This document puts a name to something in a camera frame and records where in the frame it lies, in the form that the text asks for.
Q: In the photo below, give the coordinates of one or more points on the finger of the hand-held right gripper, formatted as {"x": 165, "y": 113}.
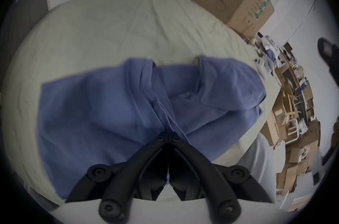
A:
{"x": 331, "y": 150}
{"x": 331, "y": 57}

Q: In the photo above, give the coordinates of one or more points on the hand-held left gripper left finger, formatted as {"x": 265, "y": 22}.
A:
{"x": 127, "y": 178}

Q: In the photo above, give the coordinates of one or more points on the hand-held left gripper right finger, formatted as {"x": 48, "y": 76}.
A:
{"x": 209, "y": 178}

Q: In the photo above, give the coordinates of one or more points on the blue shirt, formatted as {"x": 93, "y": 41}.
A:
{"x": 106, "y": 111}

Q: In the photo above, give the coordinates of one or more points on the pile of cardboard cartons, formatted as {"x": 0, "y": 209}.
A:
{"x": 294, "y": 162}

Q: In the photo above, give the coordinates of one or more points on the person's legs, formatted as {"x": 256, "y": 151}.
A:
{"x": 261, "y": 162}

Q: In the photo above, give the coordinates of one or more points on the white hand controller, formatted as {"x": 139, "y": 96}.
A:
{"x": 261, "y": 66}

